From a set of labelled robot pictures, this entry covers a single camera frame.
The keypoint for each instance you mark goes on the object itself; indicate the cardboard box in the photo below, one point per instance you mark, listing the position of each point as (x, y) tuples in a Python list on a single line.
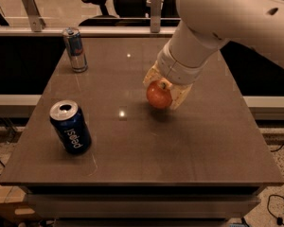
[(14, 206)]

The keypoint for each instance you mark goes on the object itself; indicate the blue pepsi can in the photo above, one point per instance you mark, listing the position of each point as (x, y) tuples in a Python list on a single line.
[(67, 118)]

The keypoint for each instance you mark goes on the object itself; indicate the tall red bull can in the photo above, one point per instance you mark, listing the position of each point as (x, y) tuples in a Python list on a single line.
[(74, 48)]

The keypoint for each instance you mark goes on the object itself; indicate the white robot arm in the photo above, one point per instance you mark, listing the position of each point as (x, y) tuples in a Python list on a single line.
[(205, 27)]

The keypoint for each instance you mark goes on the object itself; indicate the red apple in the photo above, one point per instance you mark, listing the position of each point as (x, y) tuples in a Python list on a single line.
[(158, 95)]

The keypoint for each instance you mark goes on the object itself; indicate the middle metal glass bracket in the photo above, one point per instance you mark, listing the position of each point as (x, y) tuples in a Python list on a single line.
[(155, 16)]

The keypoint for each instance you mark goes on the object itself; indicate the metal glass bracket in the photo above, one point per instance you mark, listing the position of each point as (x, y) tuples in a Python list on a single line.
[(35, 19), (155, 16)]

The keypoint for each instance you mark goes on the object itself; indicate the black office chair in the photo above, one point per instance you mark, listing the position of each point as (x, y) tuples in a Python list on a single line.
[(132, 13)]

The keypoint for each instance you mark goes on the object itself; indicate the left metal glass bracket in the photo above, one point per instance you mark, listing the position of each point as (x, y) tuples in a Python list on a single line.
[(35, 19)]

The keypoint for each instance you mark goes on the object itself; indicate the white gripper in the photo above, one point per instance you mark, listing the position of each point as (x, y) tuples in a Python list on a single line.
[(177, 68)]

